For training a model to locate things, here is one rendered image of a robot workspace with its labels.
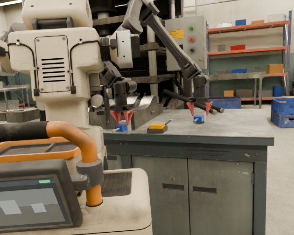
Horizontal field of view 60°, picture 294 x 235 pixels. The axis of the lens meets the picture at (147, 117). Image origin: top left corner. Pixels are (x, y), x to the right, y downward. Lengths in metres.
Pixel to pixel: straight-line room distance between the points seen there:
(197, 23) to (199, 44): 0.15
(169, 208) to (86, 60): 0.87
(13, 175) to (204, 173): 0.93
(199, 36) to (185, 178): 1.16
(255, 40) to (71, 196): 7.64
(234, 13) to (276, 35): 1.26
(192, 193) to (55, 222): 0.85
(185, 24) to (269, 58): 6.03
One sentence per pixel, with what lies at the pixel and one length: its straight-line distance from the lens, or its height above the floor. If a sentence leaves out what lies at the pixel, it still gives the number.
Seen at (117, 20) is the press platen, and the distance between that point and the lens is 2.25.
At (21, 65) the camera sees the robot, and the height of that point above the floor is 1.13.
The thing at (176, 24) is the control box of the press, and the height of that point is 1.42.
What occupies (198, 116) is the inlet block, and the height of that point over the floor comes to 0.84.
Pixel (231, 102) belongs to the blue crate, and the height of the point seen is 0.40.
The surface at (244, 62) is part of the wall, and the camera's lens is 7.91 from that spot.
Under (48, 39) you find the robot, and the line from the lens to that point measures 0.88.
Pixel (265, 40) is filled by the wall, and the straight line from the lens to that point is 7.98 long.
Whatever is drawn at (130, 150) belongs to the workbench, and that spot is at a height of 0.69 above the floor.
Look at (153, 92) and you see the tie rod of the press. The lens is 2.01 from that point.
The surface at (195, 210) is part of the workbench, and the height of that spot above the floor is 0.40.
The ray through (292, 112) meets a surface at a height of 0.27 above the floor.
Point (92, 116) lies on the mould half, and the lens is 1.39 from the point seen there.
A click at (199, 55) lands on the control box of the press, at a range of 2.05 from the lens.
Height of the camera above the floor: 1.09
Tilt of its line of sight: 10 degrees down
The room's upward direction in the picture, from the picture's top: 4 degrees counter-clockwise
